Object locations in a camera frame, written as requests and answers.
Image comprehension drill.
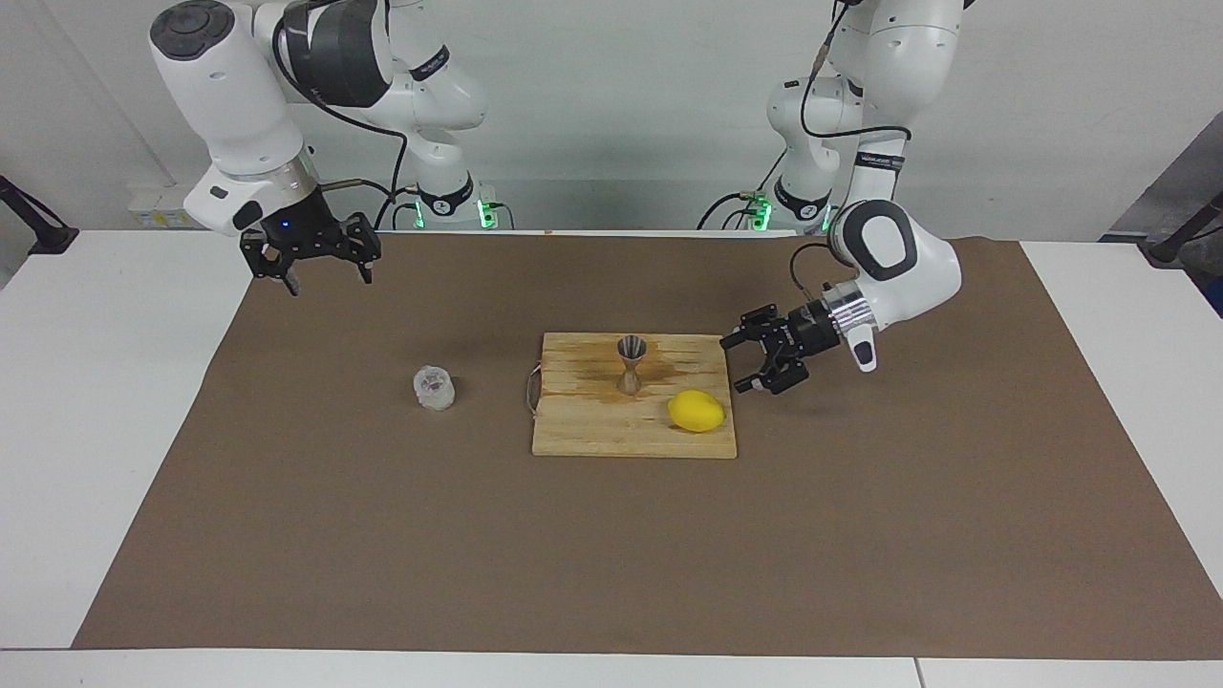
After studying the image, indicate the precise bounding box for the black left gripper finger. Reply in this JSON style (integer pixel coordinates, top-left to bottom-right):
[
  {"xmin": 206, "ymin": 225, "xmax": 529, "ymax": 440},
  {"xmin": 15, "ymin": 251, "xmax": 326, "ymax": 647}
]
[
  {"xmin": 734, "ymin": 346, "xmax": 813, "ymax": 396},
  {"xmin": 719, "ymin": 304, "xmax": 789, "ymax": 350}
]

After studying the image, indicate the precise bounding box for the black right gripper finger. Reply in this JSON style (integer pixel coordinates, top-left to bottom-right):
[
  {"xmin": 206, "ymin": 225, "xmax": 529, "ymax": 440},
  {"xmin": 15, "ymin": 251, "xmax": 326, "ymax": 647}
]
[
  {"xmin": 334, "ymin": 212, "xmax": 383, "ymax": 285},
  {"xmin": 239, "ymin": 229, "xmax": 301, "ymax": 295}
]

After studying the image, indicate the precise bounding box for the metal double jigger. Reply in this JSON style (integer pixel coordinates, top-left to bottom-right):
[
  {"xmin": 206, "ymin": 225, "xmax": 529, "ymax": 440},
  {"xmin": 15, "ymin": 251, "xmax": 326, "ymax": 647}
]
[{"xmin": 616, "ymin": 335, "xmax": 650, "ymax": 396}]

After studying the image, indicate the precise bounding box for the yellow lemon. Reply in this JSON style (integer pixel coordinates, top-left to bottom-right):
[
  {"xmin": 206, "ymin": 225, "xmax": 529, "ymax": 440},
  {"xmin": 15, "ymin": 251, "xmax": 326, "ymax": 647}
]
[{"xmin": 667, "ymin": 390, "xmax": 726, "ymax": 434}]

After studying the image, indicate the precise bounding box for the wooden cutting board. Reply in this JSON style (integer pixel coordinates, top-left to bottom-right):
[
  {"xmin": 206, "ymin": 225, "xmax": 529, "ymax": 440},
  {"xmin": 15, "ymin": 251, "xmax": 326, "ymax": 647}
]
[{"xmin": 525, "ymin": 332, "xmax": 739, "ymax": 461}]

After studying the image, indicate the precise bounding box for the black clamp stand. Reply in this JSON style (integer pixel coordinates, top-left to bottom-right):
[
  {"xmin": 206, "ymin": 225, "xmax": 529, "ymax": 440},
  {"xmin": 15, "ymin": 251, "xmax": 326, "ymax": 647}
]
[
  {"xmin": 1145, "ymin": 191, "xmax": 1223, "ymax": 269},
  {"xmin": 0, "ymin": 175, "xmax": 79, "ymax": 255}
]

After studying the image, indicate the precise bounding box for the brown table mat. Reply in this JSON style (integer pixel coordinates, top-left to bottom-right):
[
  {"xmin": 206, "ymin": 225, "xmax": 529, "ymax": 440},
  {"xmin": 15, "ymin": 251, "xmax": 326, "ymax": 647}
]
[{"xmin": 72, "ymin": 229, "xmax": 1223, "ymax": 662}]

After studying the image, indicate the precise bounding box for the black base cable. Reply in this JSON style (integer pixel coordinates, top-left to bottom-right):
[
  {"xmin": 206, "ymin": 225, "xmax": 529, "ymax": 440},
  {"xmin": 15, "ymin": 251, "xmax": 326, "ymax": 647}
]
[
  {"xmin": 373, "ymin": 186, "xmax": 423, "ymax": 231},
  {"xmin": 696, "ymin": 143, "xmax": 790, "ymax": 231}
]

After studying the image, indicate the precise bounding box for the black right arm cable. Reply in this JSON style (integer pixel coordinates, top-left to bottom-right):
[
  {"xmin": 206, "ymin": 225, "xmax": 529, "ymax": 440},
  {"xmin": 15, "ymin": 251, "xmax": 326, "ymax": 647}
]
[{"xmin": 272, "ymin": 0, "xmax": 422, "ymax": 230}]

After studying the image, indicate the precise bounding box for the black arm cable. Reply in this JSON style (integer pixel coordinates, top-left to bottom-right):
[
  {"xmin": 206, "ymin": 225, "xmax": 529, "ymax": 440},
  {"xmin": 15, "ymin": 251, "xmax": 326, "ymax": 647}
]
[
  {"xmin": 272, "ymin": 0, "xmax": 422, "ymax": 230},
  {"xmin": 791, "ymin": 0, "xmax": 914, "ymax": 295}
]

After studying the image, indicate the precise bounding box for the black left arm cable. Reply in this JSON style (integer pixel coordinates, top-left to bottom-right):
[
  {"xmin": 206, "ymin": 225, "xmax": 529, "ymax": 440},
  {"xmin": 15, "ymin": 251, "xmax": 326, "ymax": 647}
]
[{"xmin": 791, "ymin": 0, "xmax": 914, "ymax": 295}]

